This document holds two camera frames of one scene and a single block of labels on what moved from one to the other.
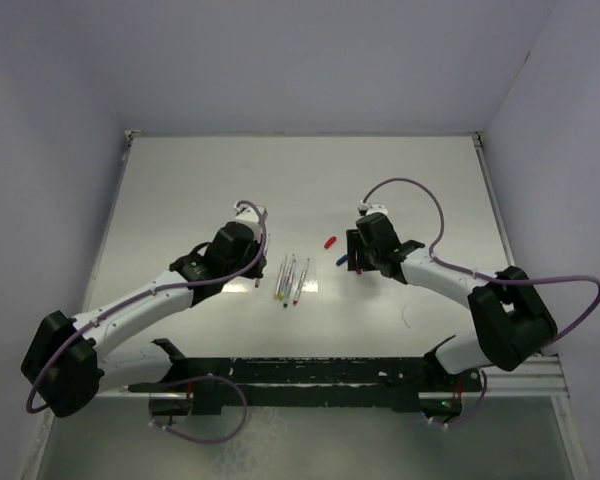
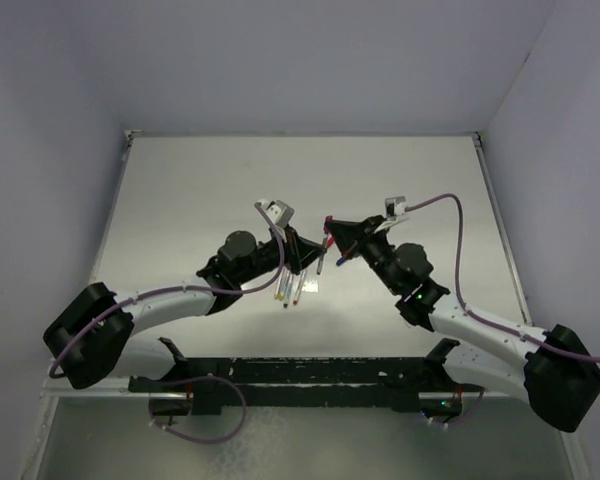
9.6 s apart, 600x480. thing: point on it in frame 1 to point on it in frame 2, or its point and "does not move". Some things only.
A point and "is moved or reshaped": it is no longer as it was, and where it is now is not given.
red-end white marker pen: (298, 292) does not move
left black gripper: (255, 247) to (300, 250)
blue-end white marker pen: (290, 280) does not move
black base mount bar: (205, 384) does not move
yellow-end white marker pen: (278, 295) does not move
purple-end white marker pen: (265, 252) is moved or reshaped
